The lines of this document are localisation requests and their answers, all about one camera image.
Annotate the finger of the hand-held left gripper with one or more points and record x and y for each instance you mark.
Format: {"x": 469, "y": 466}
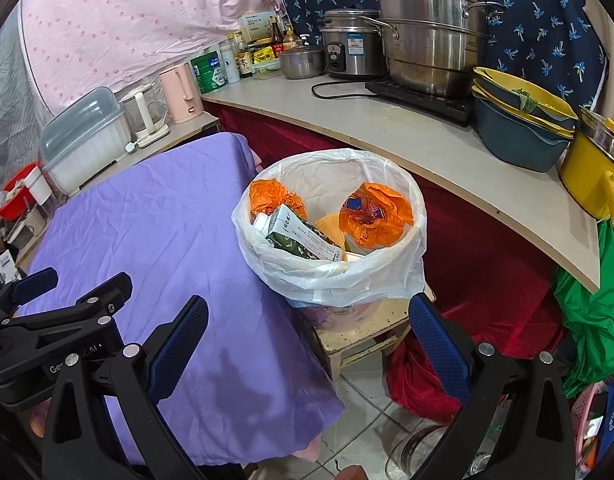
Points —
{"x": 102, "y": 300}
{"x": 34, "y": 282}

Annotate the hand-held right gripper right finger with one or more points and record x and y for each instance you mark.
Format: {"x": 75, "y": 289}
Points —
{"x": 439, "y": 345}

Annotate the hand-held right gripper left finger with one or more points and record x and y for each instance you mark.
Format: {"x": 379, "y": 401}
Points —
{"x": 179, "y": 345}

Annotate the orange printed plastic bag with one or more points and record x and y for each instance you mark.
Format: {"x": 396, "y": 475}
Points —
{"x": 377, "y": 215}

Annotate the dark green printed carton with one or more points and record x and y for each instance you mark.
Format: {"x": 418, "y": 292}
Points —
{"x": 297, "y": 235}

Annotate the orange foam net sleeve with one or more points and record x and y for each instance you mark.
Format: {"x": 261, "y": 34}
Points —
{"x": 329, "y": 227}

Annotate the red-orange plastic bag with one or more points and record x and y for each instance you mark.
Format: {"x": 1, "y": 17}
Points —
{"x": 274, "y": 197}

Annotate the waste bin with white liner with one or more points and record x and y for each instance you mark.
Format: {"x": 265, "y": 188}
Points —
{"x": 327, "y": 180}

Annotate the cardboard box with green print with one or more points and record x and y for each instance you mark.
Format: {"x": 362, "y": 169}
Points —
{"x": 2, "y": 267}

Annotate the red plastic bag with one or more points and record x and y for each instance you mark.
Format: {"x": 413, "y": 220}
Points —
{"x": 422, "y": 385}

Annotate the small wooden stool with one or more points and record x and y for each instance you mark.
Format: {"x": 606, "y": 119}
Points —
{"x": 357, "y": 335}

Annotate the dark red curtain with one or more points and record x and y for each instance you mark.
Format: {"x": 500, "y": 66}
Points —
{"x": 477, "y": 270}

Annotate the red basin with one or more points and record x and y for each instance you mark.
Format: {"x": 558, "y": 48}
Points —
{"x": 12, "y": 197}

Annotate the white cup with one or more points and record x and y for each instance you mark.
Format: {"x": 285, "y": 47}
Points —
{"x": 37, "y": 187}

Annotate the purple tablecloth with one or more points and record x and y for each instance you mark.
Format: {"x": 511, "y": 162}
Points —
{"x": 162, "y": 220}

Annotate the glass jar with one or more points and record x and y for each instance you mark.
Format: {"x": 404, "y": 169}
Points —
{"x": 417, "y": 450}

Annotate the white power plug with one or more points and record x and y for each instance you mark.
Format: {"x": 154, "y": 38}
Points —
{"x": 130, "y": 148}

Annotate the dish drainer with grey-blue lid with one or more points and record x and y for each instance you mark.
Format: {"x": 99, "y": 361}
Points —
{"x": 82, "y": 135}

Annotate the green plastic bag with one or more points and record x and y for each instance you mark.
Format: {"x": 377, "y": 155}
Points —
{"x": 597, "y": 310}

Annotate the pink plastic basket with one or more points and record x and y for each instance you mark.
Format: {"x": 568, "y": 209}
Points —
{"x": 592, "y": 425}

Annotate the low side cabinet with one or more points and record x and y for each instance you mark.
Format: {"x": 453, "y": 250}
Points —
{"x": 187, "y": 132}

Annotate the silver foil sheet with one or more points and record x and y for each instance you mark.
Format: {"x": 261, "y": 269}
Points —
{"x": 7, "y": 90}

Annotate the grey curved counter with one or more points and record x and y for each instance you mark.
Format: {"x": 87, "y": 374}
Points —
{"x": 387, "y": 135}

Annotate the pink electric kettle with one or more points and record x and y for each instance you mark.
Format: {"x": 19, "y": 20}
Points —
{"x": 179, "y": 92}

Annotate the stacked teal and yellow basins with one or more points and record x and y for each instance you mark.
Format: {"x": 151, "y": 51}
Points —
{"x": 517, "y": 135}

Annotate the yellow electric pot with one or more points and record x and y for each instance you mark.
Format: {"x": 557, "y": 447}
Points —
{"x": 587, "y": 170}

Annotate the black induction cooker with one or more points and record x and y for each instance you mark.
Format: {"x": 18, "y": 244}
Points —
{"x": 427, "y": 102}

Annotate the green tin can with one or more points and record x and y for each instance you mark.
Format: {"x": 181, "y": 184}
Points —
{"x": 209, "y": 72}

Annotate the white bottle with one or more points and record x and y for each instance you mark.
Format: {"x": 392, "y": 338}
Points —
{"x": 230, "y": 65}

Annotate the dark sauce bottle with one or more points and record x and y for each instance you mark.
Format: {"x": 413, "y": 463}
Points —
{"x": 244, "y": 62}

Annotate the clear food container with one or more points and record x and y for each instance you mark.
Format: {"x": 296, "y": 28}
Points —
{"x": 264, "y": 70}

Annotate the pink dotted cloth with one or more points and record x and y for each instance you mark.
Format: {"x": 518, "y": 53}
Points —
{"x": 137, "y": 20}

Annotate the large steel steamer pot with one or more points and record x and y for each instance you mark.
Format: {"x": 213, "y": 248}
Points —
{"x": 432, "y": 45}

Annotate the small steel pot with lid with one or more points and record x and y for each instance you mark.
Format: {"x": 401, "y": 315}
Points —
{"x": 302, "y": 62}

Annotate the red label sauce bottle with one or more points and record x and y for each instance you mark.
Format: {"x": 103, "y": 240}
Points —
{"x": 277, "y": 42}

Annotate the steel rice cooker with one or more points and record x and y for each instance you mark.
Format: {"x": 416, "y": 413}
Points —
{"x": 347, "y": 47}

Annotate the white and green box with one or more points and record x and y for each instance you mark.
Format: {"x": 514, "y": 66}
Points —
{"x": 257, "y": 25}

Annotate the yellow oil bottle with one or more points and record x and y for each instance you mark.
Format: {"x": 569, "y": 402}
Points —
{"x": 289, "y": 42}

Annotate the dark blue patterned cloth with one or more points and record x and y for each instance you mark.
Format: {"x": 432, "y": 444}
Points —
{"x": 537, "y": 25}

